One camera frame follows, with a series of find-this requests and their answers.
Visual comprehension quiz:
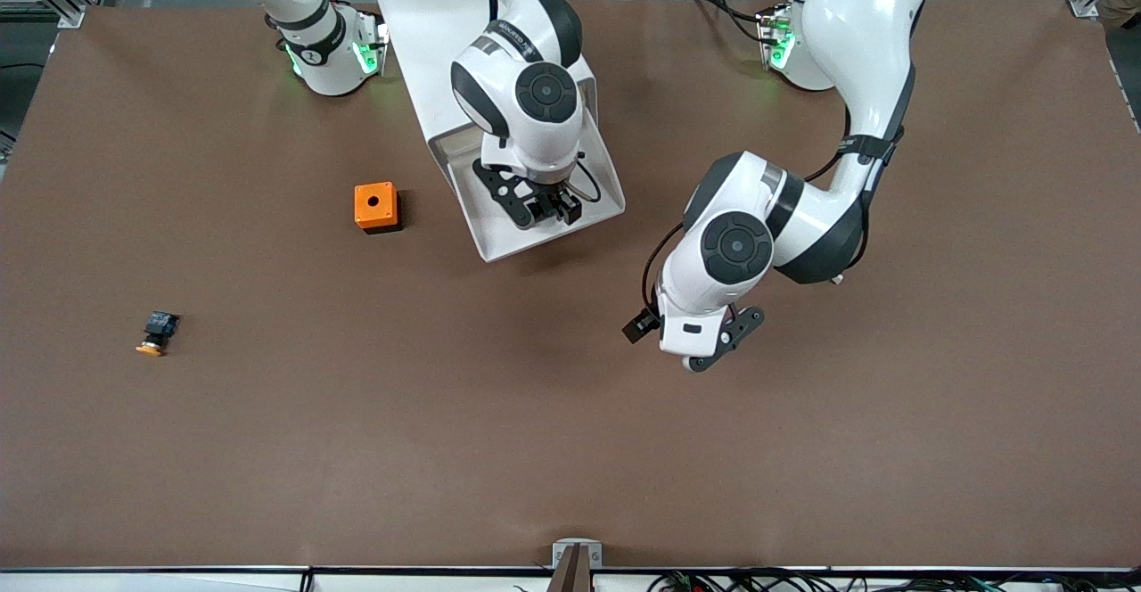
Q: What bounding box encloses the white pull-out drawer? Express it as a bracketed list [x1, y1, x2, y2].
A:
[431, 119, 627, 263]

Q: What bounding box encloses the white drawer cabinet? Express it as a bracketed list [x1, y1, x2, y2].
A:
[374, 0, 596, 169]

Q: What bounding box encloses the yellow capped push button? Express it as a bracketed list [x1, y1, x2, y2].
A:
[135, 311, 181, 358]

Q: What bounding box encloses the orange box with hole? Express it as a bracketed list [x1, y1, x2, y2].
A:
[354, 182, 402, 234]

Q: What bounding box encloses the grey metal table bracket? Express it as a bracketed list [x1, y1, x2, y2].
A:
[553, 539, 603, 569]

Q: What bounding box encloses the black base cable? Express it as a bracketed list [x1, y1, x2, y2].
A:
[686, 0, 768, 40]

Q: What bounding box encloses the black cable bundle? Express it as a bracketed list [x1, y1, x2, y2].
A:
[646, 568, 1141, 592]

